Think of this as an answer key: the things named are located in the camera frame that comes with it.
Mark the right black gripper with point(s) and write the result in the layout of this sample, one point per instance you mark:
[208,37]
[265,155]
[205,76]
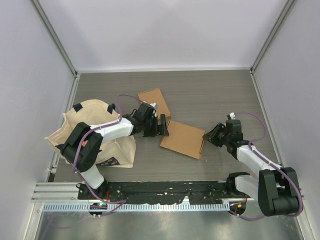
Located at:
[212,136]

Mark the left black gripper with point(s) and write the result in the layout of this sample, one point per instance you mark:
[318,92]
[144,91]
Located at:
[153,133]

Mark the brown cardboard box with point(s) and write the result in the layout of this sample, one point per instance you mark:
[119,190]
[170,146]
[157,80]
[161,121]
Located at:
[184,139]
[155,96]

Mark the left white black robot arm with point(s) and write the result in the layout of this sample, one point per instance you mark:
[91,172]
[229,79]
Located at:
[83,144]

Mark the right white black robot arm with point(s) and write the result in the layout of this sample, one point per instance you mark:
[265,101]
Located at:
[275,188]

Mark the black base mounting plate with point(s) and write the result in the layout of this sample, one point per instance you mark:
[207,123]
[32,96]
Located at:
[198,192]

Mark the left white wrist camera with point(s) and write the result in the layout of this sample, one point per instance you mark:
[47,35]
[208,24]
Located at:
[155,106]

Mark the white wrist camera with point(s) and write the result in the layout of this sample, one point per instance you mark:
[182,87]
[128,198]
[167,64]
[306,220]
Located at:
[155,106]
[231,116]

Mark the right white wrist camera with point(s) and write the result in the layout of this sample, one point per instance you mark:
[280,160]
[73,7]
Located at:
[231,116]

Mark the aluminium front rail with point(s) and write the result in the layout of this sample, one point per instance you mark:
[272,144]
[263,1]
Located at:
[61,191]

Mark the white slotted cable duct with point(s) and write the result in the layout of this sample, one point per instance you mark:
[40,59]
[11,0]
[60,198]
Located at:
[90,206]

